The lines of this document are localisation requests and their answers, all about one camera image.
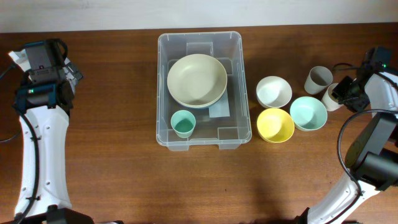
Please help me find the white plastic cup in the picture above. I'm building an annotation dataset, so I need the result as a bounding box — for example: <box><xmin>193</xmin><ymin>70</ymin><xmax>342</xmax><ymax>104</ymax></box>
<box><xmin>322</xmin><ymin>83</ymin><xmax>342</xmax><ymax>111</ymax></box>

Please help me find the grey plastic cup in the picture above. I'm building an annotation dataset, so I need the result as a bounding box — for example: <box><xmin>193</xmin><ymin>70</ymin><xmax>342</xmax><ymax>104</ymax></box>
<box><xmin>304</xmin><ymin>66</ymin><xmax>333</xmax><ymax>95</ymax></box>

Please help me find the mint green plastic bowl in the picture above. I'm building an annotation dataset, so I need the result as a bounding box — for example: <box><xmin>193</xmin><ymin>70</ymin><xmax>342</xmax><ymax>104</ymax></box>
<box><xmin>290</xmin><ymin>96</ymin><xmax>328</xmax><ymax>131</ymax></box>

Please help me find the white plastic bowl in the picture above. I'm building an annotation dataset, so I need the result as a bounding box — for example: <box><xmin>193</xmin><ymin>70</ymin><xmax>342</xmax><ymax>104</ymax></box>
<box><xmin>256</xmin><ymin>76</ymin><xmax>292</xmax><ymax>108</ymax></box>

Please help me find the yellow plastic bowl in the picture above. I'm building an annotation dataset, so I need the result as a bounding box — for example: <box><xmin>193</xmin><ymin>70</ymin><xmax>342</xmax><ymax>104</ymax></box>
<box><xmin>256</xmin><ymin>108</ymin><xmax>295</xmax><ymax>143</ymax></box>

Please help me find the dark blue plastic plate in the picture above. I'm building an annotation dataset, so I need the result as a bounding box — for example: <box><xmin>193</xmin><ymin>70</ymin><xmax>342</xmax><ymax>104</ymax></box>
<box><xmin>173</xmin><ymin>93</ymin><xmax>224</xmax><ymax>109</ymax></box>

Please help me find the green plastic cup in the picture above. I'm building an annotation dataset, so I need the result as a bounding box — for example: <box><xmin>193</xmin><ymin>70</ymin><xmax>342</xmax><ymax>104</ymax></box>
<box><xmin>170</xmin><ymin>110</ymin><xmax>196</xmax><ymax>138</ymax></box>

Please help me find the beige plate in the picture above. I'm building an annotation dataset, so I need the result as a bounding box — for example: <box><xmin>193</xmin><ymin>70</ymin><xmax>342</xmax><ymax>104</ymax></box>
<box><xmin>167</xmin><ymin>54</ymin><xmax>228</xmax><ymax>103</ymax></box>

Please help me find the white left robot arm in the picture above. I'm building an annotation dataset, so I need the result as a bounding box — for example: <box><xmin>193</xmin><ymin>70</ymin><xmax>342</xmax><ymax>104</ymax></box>
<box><xmin>13</xmin><ymin>54</ymin><xmax>93</xmax><ymax>223</ymax></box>

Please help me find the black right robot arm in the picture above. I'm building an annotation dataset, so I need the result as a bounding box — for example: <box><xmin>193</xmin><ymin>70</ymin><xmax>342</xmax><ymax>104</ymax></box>
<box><xmin>294</xmin><ymin>66</ymin><xmax>397</xmax><ymax>223</ymax></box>

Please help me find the clear plastic storage container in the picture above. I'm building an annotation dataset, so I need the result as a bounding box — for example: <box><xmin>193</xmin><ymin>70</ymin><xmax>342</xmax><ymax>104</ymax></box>
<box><xmin>156</xmin><ymin>31</ymin><xmax>252</xmax><ymax>151</ymax></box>

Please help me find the white paper label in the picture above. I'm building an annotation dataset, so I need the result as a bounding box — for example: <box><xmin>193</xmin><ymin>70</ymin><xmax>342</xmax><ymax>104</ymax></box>
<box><xmin>208</xmin><ymin>91</ymin><xmax>230</xmax><ymax>118</ymax></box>

